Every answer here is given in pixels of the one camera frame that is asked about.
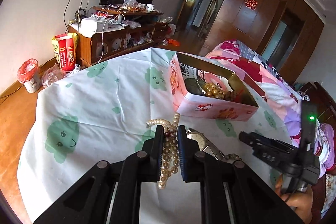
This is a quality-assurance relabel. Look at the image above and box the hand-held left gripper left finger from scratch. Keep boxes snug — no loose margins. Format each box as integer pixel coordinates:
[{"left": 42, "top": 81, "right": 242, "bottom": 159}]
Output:
[{"left": 33, "top": 125, "right": 165, "bottom": 224}]

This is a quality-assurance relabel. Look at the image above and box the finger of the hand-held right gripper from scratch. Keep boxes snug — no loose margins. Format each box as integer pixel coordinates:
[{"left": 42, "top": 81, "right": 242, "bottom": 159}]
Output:
[
  {"left": 239, "top": 131, "right": 292, "bottom": 151},
  {"left": 251, "top": 145, "right": 290, "bottom": 165}
]

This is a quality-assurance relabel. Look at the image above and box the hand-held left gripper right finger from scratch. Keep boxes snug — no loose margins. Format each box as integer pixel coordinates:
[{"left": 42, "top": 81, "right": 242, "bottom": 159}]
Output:
[{"left": 177, "top": 125, "right": 305, "bottom": 224}]

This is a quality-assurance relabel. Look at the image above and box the white pearl necklace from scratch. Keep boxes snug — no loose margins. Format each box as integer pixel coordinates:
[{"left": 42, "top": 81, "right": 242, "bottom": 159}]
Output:
[{"left": 146, "top": 113, "right": 181, "bottom": 190}]

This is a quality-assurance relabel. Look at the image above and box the dark red bead bracelet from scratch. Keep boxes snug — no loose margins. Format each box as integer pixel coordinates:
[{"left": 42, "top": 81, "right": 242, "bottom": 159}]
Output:
[{"left": 164, "top": 127, "right": 178, "bottom": 140}]

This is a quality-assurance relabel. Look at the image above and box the brown wooden bead bracelet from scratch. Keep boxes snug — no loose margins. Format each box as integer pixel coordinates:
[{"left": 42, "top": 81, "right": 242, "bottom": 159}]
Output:
[{"left": 223, "top": 91, "right": 238, "bottom": 102}]

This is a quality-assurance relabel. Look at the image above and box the pink tin box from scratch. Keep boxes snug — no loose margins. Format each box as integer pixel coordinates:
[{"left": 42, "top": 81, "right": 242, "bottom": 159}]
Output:
[{"left": 168, "top": 52, "right": 260, "bottom": 122}]

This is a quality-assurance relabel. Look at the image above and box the gold bead bracelet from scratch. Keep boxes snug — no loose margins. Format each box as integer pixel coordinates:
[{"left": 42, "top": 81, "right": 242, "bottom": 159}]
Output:
[{"left": 205, "top": 82, "right": 227, "bottom": 100}]

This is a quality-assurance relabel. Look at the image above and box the green translucent bangle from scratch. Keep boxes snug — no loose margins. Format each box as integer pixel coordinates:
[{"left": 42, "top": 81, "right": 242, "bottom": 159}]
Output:
[{"left": 184, "top": 78, "right": 208, "bottom": 96}]

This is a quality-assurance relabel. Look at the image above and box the pink bangle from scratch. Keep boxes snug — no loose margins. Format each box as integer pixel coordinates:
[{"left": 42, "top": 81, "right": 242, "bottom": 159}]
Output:
[{"left": 203, "top": 70, "right": 232, "bottom": 93}]

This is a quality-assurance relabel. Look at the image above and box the person's right hand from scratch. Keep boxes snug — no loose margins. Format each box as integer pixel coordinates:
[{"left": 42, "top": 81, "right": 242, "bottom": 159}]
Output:
[{"left": 274, "top": 175, "right": 314, "bottom": 223}]

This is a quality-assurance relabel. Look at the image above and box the silver wrist watch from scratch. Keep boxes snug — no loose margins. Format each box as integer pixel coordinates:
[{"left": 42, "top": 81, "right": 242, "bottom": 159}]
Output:
[{"left": 186, "top": 128, "right": 226, "bottom": 161}]

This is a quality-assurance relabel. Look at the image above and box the pink pillow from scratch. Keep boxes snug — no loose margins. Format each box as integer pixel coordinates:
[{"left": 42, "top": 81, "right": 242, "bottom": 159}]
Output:
[{"left": 319, "top": 123, "right": 335, "bottom": 170}]

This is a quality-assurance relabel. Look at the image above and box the pink patchwork quilt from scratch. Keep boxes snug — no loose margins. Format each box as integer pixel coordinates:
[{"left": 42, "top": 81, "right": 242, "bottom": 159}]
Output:
[{"left": 206, "top": 40, "right": 329, "bottom": 170}]

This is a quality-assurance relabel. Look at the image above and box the white green cloud tablecloth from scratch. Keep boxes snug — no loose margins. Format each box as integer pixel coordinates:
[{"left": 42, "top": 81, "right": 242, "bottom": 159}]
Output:
[{"left": 17, "top": 47, "right": 300, "bottom": 224}]

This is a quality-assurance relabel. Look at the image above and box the printed paper card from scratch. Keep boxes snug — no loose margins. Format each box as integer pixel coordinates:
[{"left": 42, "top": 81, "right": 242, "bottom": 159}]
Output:
[{"left": 181, "top": 63, "right": 210, "bottom": 81}]

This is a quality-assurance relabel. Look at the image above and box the wooden wardrobe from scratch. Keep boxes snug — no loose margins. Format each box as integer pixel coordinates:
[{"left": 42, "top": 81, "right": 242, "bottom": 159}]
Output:
[{"left": 197, "top": 0, "right": 325, "bottom": 83}]

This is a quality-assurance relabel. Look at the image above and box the white red gift bag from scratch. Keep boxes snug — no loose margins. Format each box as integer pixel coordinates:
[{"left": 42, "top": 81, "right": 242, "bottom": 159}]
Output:
[{"left": 160, "top": 17, "right": 176, "bottom": 36}]

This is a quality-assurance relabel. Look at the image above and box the wooden television stand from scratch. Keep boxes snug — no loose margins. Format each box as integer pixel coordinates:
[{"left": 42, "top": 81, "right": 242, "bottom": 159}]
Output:
[{"left": 67, "top": 5, "right": 168, "bottom": 67}]

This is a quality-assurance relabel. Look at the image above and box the clear plastic bag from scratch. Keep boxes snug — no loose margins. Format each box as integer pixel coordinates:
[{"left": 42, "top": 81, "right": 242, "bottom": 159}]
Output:
[{"left": 42, "top": 64, "right": 80, "bottom": 88}]

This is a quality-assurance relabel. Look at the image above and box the red yellow paper bag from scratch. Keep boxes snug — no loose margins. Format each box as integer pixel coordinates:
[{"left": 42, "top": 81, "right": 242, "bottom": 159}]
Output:
[{"left": 52, "top": 33, "right": 79, "bottom": 71}]

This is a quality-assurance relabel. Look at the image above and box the white cardboard box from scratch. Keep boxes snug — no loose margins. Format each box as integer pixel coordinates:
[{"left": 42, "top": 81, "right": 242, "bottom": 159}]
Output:
[{"left": 81, "top": 17, "right": 108, "bottom": 33}]

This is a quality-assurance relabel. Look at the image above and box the trash bin with pink bag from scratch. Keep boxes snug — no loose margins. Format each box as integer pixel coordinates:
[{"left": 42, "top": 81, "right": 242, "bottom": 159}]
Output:
[{"left": 18, "top": 59, "right": 41, "bottom": 93}]

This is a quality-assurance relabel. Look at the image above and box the wooden room door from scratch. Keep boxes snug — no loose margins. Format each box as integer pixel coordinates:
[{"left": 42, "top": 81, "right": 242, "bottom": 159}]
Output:
[{"left": 176, "top": 0, "right": 235, "bottom": 39}]

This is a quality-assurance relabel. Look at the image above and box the small pearl bracelet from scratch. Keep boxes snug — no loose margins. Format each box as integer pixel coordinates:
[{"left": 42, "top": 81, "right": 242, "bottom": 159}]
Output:
[{"left": 224, "top": 153, "right": 242, "bottom": 163}]

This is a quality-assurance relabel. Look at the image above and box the wooden bed frame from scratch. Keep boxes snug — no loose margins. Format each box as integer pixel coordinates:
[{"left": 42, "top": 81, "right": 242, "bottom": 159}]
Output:
[{"left": 299, "top": 81, "right": 336, "bottom": 130}]

